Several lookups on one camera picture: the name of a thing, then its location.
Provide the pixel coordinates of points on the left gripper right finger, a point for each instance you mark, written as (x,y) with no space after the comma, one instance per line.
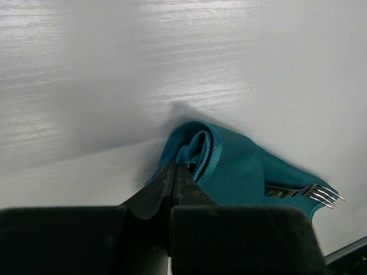
(186,192)

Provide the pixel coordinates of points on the metal fork black handle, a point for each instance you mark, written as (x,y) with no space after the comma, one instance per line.
(316,192)

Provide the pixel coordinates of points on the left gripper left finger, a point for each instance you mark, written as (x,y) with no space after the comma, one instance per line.
(146,203)

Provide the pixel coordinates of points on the teal cloth napkin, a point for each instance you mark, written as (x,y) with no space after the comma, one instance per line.
(232,170)

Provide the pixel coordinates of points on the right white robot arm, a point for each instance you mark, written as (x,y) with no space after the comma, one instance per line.
(348,260)

